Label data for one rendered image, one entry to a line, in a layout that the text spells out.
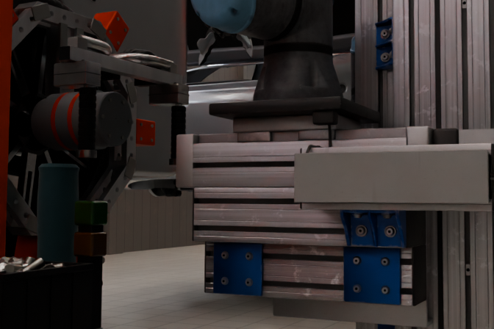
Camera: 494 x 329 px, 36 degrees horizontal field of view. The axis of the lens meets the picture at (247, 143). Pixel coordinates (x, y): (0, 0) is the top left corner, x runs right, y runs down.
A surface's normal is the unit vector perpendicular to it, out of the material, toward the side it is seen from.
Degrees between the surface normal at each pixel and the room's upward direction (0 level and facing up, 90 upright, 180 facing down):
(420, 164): 90
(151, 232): 90
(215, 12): 97
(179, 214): 90
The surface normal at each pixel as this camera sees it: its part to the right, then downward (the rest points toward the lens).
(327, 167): -0.42, -0.07
